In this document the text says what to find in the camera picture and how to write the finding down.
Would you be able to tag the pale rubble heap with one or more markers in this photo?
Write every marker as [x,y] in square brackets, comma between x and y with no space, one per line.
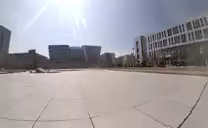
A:
[39,70]

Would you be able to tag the pale low building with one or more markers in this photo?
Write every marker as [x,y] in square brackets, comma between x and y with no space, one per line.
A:
[126,60]

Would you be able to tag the large white office building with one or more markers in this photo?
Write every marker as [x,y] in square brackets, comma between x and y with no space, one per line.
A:
[178,41]

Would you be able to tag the low dark building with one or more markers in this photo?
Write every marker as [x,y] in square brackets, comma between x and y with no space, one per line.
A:
[27,60]

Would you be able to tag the brown bare ground strip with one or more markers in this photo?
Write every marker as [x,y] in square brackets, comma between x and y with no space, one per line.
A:
[178,70]

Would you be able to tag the grey paved plaza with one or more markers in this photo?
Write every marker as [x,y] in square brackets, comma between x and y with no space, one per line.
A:
[102,96]

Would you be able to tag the small grey building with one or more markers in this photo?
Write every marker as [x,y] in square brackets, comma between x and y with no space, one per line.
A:
[107,59]

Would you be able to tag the dark twin-block building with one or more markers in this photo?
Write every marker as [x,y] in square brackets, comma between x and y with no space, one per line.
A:
[73,53]

